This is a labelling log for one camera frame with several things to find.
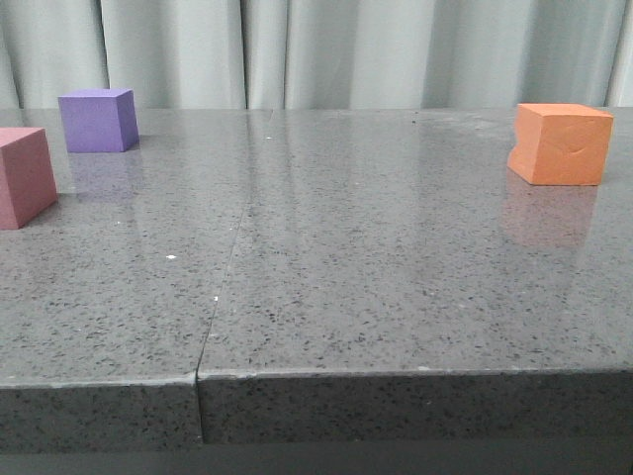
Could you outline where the orange foam cube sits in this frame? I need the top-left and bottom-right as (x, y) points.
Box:
(507, 103), (614, 186)

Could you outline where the grey pleated curtain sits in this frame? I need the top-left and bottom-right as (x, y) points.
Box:
(1, 1), (632, 109)

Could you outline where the purple foam cube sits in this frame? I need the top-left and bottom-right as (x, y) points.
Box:
(58, 88), (139, 153)

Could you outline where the pink foam cube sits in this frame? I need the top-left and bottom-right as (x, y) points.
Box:
(1, 127), (57, 230)

